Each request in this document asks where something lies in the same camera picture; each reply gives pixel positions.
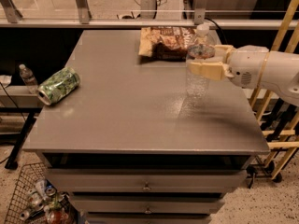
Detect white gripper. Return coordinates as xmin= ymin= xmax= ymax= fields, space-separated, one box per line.
xmin=188 ymin=45 xmax=269 ymax=88

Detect clear plastic water bottle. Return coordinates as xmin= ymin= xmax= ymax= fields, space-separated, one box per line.
xmin=186 ymin=24 xmax=215 ymax=106

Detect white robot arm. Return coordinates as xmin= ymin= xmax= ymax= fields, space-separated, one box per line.
xmin=187 ymin=45 xmax=299 ymax=106

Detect small upright water bottle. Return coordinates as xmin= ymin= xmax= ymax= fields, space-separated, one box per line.
xmin=19 ymin=64 xmax=38 ymax=94

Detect brown snack chip bag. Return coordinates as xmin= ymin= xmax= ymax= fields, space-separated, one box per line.
xmin=138 ymin=26 xmax=195 ymax=61

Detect grey drawer cabinet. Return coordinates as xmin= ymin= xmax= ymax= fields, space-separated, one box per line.
xmin=24 ymin=30 xmax=268 ymax=224

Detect green patterned drink can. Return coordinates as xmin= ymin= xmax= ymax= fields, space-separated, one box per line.
xmin=37 ymin=67 xmax=80 ymax=105

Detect cans in basket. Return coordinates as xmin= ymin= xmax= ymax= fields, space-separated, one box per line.
xmin=19 ymin=178 xmax=76 ymax=224

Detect black power cable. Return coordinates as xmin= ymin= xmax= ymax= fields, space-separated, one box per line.
xmin=204 ymin=16 xmax=228 ymax=46

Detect wooden yellow frame cart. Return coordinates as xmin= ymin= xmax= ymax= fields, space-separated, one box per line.
xmin=247 ymin=0 xmax=299 ymax=188

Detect metal railing frame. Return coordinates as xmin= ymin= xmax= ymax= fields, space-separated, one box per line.
xmin=1 ymin=0 xmax=298 ymax=30

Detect wire basket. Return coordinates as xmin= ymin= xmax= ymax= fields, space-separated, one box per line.
xmin=3 ymin=161 xmax=78 ymax=224

